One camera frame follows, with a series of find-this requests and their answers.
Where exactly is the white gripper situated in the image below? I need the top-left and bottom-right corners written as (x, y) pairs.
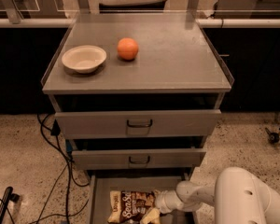
top-left (140, 190), bottom-right (184, 224)

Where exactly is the brown sea salt chip bag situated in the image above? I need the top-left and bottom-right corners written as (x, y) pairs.
top-left (107, 190), bottom-right (156, 224)

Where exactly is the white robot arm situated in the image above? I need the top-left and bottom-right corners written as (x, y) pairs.
top-left (140, 167), bottom-right (280, 224)

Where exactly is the grey bottom drawer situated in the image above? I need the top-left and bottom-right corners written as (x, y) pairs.
top-left (87, 175), bottom-right (198, 224)

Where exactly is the grey drawer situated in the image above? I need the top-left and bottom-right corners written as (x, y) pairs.
top-left (87, 175), bottom-right (198, 224)
top-left (55, 109), bottom-right (221, 139)
top-left (72, 148), bottom-right (206, 170)

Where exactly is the grey middle drawer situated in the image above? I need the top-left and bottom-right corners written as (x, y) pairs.
top-left (72, 148), bottom-right (206, 170)

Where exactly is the grey metal drawer cabinet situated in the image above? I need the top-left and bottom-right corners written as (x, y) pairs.
top-left (40, 12), bottom-right (235, 179)

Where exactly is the grey top drawer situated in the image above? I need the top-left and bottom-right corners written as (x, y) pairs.
top-left (55, 109), bottom-right (221, 139)

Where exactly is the black stand with wheel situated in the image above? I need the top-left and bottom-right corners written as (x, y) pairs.
top-left (264, 112), bottom-right (280, 145)

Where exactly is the black bar on floor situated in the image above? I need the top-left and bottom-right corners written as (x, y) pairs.
top-left (0, 187), bottom-right (20, 224)

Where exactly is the orange fruit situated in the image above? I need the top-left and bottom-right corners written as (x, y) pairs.
top-left (117, 37), bottom-right (139, 61)

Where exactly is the white paper bowl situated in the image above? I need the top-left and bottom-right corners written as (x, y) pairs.
top-left (62, 45), bottom-right (106, 74)

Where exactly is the black chair back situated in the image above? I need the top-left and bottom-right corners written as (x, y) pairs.
top-left (99, 0), bottom-right (168, 13)

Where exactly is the black floor cable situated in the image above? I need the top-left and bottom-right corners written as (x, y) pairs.
top-left (36, 113), bottom-right (73, 224)
top-left (27, 165), bottom-right (91, 224)

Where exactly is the white horizontal rail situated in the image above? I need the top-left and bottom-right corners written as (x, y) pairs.
top-left (0, 19), bottom-right (280, 28)

